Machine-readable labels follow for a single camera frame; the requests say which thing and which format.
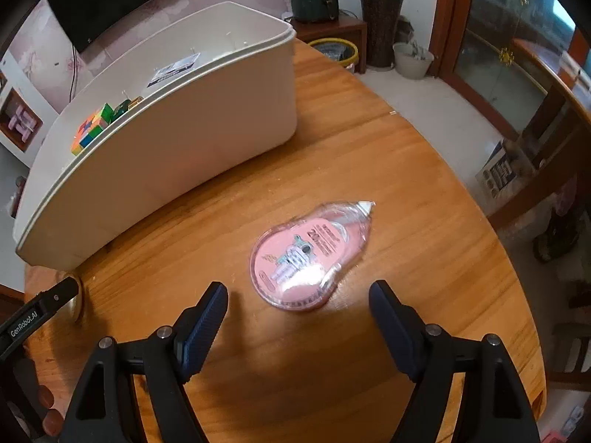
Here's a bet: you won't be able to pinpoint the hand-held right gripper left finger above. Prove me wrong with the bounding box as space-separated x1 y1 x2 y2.
60 281 230 443

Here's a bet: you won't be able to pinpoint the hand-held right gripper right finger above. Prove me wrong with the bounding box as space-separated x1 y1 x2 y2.
368 281 542 443

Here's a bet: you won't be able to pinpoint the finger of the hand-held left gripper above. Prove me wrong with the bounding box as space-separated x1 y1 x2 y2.
40 275 82 318

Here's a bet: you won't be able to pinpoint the pink correction tape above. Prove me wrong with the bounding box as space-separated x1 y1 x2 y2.
249 199 376 311

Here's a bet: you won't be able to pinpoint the white storage bin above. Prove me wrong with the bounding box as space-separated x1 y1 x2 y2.
12 0 297 271

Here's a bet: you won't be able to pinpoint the person's left hand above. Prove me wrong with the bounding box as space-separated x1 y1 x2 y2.
37 384 66 437

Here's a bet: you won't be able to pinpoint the colourful puzzle cube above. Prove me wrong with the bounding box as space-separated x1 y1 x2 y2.
69 103 115 157

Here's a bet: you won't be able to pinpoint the pink bottles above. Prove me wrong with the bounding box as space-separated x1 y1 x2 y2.
8 105 38 142

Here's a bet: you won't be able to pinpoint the printed cardboard box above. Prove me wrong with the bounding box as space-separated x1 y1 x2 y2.
475 140 533 200

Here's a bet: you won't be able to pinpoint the printed label sticker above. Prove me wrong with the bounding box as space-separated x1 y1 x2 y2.
147 52 202 89

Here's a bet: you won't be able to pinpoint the white bucket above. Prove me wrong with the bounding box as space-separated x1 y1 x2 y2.
392 41 435 80

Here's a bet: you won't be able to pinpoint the wooden glass cabinet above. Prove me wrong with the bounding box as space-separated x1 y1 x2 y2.
433 0 591 237

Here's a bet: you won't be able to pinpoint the yellow-rimmed bin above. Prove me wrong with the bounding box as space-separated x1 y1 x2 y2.
308 38 360 74

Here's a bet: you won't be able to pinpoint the black television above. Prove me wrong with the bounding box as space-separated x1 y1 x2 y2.
45 0 234 54

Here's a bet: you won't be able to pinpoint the wooden side table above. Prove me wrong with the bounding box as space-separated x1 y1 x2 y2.
290 13 368 75

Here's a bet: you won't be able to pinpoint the dark wicker basket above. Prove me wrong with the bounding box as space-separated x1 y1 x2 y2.
359 0 405 69

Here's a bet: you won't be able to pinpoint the white wall shelf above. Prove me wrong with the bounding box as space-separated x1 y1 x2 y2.
0 50 45 165

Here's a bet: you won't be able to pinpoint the black television cable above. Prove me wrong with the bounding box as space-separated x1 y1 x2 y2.
68 45 80 103

